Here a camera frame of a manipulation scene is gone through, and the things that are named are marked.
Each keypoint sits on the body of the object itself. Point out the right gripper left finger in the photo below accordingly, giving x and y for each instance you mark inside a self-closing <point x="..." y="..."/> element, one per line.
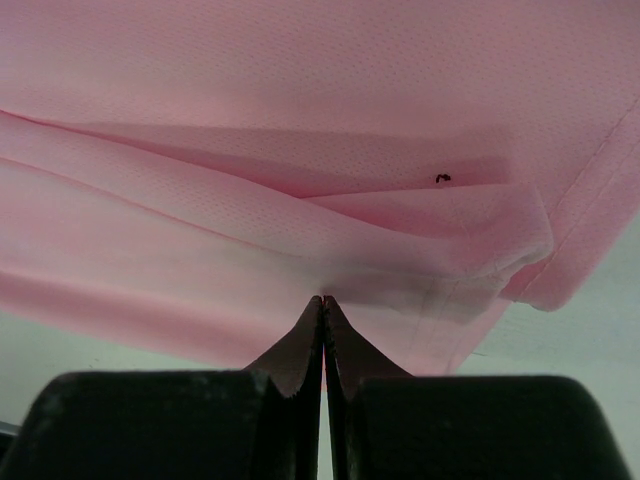
<point x="259" y="422"/>

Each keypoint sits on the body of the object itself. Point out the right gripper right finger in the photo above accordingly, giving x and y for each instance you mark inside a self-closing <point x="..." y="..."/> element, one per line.
<point x="388" y="424"/>

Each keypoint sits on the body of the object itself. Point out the pink t shirt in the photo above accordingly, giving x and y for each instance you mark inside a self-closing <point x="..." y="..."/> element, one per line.
<point x="185" y="175"/>

